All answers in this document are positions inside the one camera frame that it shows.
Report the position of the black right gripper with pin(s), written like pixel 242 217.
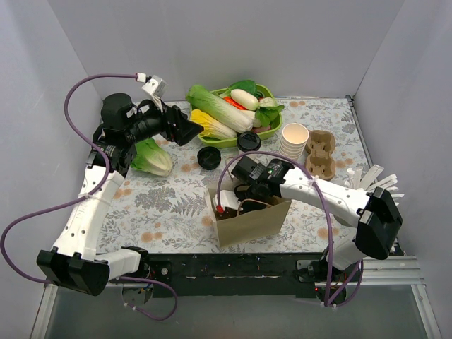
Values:
pixel 245 194

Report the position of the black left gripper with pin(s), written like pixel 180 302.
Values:
pixel 173 123

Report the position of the brown paper takeout bag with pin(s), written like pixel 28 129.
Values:
pixel 248 226

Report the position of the black plastic cup lid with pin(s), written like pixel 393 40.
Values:
pixel 248 141

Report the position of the stack of white paper cups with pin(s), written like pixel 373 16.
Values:
pixel 293 140

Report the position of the brown pulp cup carrier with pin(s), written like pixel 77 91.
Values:
pixel 319 161

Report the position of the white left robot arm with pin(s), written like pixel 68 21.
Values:
pixel 73 262

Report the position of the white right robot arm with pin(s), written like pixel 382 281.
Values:
pixel 374 214

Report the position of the floral table mat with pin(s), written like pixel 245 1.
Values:
pixel 169 214

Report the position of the green napa cabbage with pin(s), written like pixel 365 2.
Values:
pixel 210 103

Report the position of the small green lettuce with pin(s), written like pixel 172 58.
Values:
pixel 151 158

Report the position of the green plastic tray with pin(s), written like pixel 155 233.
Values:
pixel 232 142

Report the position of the orange carrot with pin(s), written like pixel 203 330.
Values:
pixel 234 103

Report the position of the white radish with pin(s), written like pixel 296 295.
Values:
pixel 245 99

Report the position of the green bok choy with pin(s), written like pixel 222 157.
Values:
pixel 268 108

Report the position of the black base bar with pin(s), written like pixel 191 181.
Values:
pixel 190 275

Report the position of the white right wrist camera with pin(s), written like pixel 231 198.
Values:
pixel 225 201

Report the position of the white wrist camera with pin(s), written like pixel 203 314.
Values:
pixel 155 87
pixel 225 201

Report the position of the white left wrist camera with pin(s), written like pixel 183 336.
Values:
pixel 155 87

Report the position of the aluminium frame rail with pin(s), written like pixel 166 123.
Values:
pixel 400 271

